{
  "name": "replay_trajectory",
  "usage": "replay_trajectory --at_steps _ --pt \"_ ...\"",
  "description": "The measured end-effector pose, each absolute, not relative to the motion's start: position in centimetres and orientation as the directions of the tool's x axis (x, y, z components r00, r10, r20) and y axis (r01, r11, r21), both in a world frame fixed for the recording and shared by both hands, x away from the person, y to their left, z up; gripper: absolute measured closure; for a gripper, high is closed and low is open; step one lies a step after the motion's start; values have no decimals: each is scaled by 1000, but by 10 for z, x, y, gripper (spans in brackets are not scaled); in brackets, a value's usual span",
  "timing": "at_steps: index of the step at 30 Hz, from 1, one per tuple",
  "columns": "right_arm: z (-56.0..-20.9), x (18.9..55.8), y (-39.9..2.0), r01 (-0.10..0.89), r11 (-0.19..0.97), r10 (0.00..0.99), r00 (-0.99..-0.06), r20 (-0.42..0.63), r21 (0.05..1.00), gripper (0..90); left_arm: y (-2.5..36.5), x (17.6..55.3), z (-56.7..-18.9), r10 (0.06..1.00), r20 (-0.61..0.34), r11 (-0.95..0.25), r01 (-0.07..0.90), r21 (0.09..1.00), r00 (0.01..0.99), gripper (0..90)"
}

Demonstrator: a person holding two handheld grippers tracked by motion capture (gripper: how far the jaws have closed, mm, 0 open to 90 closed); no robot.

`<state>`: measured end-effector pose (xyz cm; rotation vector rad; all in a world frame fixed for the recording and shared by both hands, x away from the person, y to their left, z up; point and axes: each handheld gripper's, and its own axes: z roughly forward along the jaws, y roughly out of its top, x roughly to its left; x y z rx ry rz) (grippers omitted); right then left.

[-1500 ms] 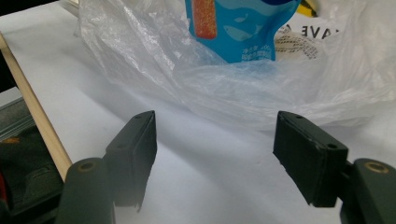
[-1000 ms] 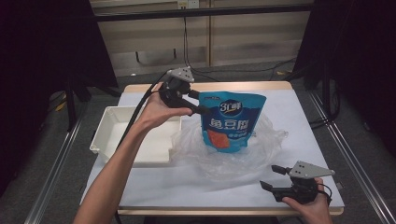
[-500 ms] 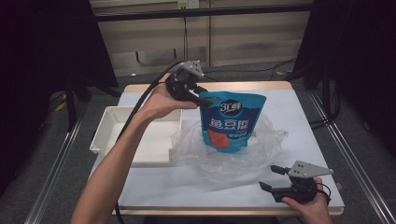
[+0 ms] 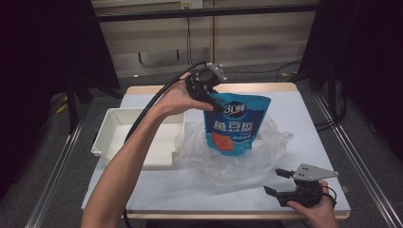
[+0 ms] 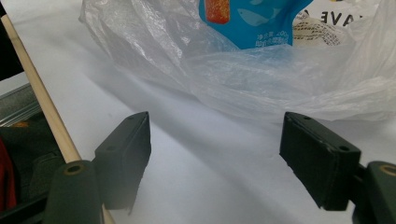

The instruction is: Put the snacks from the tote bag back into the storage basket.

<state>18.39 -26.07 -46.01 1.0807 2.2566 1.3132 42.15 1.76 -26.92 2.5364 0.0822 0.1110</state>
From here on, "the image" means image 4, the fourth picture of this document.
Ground aluminium floor rail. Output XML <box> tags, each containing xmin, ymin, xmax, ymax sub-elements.
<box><xmin>24</xmin><ymin>104</ymin><xmax>93</xmax><ymax>228</ymax></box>
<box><xmin>313</xmin><ymin>91</ymin><xmax>403</xmax><ymax>228</ymax></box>

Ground black curtain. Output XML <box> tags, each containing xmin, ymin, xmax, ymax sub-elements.
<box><xmin>298</xmin><ymin>0</ymin><xmax>403</xmax><ymax>160</ymax></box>
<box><xmin>0</xmin><ymin>0</ymin><xmax>122</xmax><ymax>200</ymax></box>

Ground blue snack pouch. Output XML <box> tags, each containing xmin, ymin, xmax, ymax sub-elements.
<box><xmin>202</xmin><ymin>92</ymin><xmax>273</xmax><ymax>157</ymax></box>

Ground person's right hand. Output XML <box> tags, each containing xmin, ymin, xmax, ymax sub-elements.
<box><xmin>286</xmin><ymin>180</ymin><xmax>339</xmax><ymax>228</ymax></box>

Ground white plastic tray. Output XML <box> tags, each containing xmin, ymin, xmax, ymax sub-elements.
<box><xmin>90</xmin><ymin>106</ymin><xmax>186</xmax><ymax>169</ymax></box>

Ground black wall cable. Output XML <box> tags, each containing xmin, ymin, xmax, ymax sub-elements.
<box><xmin>185</xmin><ymin>17</ymin><xmax>194</xmax><ymax>67</ymax></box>

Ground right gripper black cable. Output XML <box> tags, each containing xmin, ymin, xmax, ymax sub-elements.
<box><xmin>321</xmin><ymin>185</ymin><xmax>337</xmax><ymax>209</ymax></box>

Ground white table mat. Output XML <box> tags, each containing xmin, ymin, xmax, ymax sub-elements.
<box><xmin>81</xmin><ymin>90</ymin><xmax>351</xmax><ymax>213</ymax></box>

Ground wooden table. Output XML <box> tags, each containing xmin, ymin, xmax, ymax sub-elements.
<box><xmin>83</xmin><ymin>83</ymin><xmax>351</xmax><ymax>221</ymax></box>

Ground black floor cable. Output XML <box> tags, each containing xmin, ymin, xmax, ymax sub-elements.
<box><xmin>271</xmin><ymin>57</ymin><xmax>302</xmax><ymax>83</ymax></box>

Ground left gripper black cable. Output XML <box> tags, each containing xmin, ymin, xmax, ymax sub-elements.
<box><xmin>123</xmin><ymin>61</ymin><xmax>208</xmax><ymax>228</ymax></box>

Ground translucent white plastic bag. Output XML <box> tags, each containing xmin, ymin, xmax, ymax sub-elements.
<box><xmin>173</xmin><ymin>114</ymin><xmax>295</xmax><ymax>188</ymax></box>

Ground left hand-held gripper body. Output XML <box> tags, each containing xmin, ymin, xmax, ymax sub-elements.
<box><xmin>184</xmin><ymin>62</ymin><xmax>228</xmax><ymax>102</ymax></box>

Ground black metal stand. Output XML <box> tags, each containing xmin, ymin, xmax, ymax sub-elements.
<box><xmin>66</xmin><ymin>74</ymin><xmax>80</xmax><ymax>135</ymax></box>
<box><xmin>326</xmin><ymin>61</ymin><xmax>340</xmax><ymax>125</ymax></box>

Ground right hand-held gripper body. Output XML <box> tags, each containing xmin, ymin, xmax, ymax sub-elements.
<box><xmin>278</xmin><ymin>163</ymin><xmax>339</xmax><ymax>209</ymax></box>

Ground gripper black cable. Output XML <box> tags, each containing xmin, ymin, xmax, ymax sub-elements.
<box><xmin>123</xmin><ymin>61</ymin><xmax>208</xmax><ymax>228</ymax></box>
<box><xmin>321</xmin><ymin>185</ymin><xmax>337</xmax><ymax>209</ymax></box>

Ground person's left hand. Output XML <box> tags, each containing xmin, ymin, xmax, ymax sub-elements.
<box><xmin>155</xmin><ymin>71</ymin><xmax>215</xmax><ymax>120</ymax></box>

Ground black horizontal bar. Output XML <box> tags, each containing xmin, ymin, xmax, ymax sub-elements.
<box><xmin>94</xmin><ymin>3</ymin><xmax>320</xmax><ymax>23</ymax></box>

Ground wall power socket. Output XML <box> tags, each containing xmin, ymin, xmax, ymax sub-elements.
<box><xmin>180</xmin><ymin>0</ymin><xmax>203</xmax><ymax>10</ymax></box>

